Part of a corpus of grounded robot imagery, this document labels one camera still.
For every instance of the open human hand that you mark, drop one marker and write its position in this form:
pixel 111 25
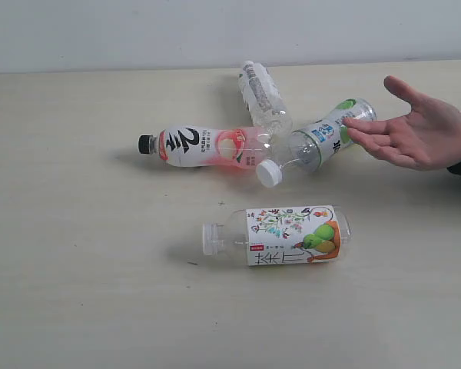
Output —
pixel 424 139

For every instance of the clear ribbed water bottle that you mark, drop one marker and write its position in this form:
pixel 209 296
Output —
pixel 263 100

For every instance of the clear bottle floral pear label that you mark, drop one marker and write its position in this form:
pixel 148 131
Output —
pixel 279 236

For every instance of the pink white peach drink bottle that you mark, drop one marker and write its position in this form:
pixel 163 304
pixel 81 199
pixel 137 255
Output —
pixel 188 146

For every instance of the clear bottle green lime label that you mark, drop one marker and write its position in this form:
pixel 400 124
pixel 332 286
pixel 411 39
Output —
pixel 309 147

